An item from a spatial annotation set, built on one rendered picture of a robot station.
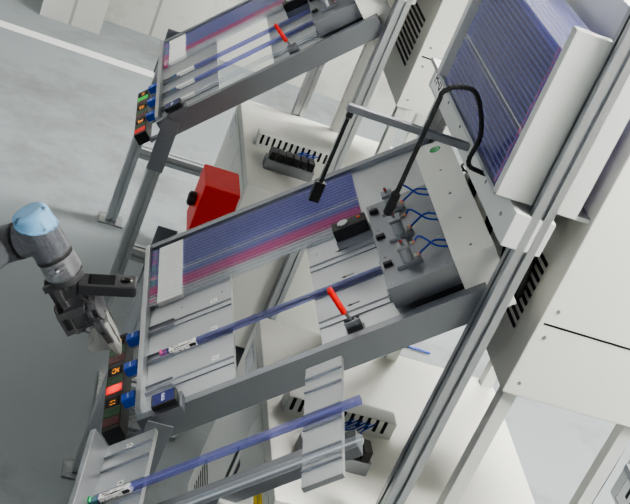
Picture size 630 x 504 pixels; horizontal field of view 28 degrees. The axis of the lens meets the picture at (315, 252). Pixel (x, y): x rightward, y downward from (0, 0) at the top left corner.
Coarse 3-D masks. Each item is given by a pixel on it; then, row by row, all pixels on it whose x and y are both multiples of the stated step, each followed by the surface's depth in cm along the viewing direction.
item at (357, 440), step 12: (336, 444) 195; (348, 444) 194; (360, 444) 194; (300, 456) 196; (312, 456) 195; (324, 456) 195; (276, 468) 197; (288, 468) 196; (240, 480) 198; (252, 480) 197; (264, 480) 197; (216, 492) 198; (228, 492) 198
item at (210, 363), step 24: (216, 288) 272; (168, 312) 272; (192, 312) 268; (216, 312) 264; (168, 336) 263; (192, 336) 259; (168, 360) 255; (192, 360) 252; (216, 360) 248; (168, 384) 246; (192, 384) 244; (216, 384) 241
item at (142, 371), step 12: (144, 276) 285; (144, 288) 280; (144, 300) 276; (144, 312) 271; (144, 324) 267; (144, 336) 263; (144, 348) 259; (144, 360) 256; (144, 372) 252; (144, 384) 249; (144, 396) 246; (144, 408) 243
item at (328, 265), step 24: (384, 168) 289; (360, 192) 283; (312, 264) 265; (336, 264) 261; (360, 264) 257; (360, 288) 250; (384, 288) 246; (336, 312) 246; (360, 312) 243; (384, 312) 239; (336, 336) 239
